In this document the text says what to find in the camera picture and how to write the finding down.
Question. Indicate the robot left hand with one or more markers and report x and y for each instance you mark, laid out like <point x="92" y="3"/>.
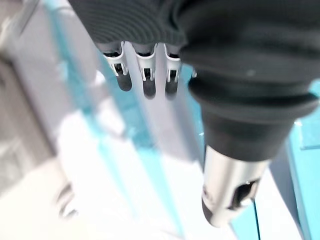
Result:
<point x="225" y="75"/>

